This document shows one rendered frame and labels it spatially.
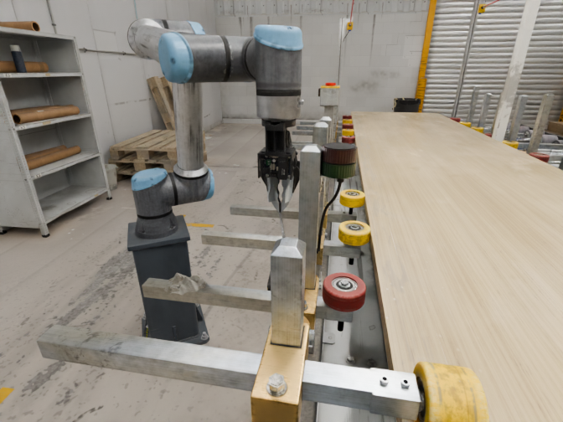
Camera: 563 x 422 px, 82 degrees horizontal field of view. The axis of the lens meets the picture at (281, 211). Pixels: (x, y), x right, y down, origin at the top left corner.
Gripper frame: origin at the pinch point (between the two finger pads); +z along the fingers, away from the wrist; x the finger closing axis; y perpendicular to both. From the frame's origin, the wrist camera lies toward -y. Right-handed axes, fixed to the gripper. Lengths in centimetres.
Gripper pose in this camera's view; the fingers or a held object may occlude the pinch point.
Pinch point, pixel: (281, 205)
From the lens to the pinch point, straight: 76.8
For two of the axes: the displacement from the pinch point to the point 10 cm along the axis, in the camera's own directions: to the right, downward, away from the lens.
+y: -1.7, 3.8, -9.1
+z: 0.0, 9.2, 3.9
